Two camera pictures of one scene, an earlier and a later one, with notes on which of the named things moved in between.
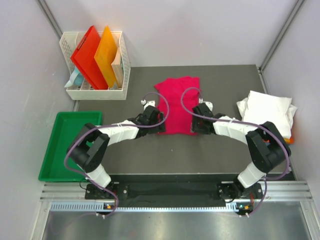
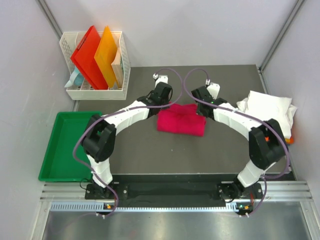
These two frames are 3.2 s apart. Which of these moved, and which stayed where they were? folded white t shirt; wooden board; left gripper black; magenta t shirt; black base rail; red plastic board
Moved: left gripper black; magenta t shirt
Stayed: red plastic board; black base rail; folded white t shirt; wooden board
